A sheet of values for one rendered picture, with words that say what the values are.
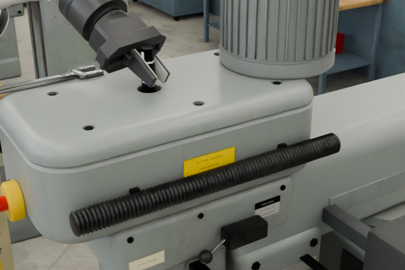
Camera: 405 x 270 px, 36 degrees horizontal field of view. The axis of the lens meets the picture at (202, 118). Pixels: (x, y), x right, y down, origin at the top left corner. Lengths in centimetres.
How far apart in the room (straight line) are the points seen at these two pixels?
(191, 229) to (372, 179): 40
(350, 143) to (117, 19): 47
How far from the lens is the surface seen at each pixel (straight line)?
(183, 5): 844
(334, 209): 115
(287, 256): 114
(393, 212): 131
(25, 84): 100
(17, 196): 93
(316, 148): 99
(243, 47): 100
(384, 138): 120
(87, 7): 98
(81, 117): 88
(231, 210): 100
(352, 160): 115
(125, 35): 95
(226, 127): 91
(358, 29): 661
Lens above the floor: 224
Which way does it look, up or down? 24 degrees down
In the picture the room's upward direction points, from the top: straight up
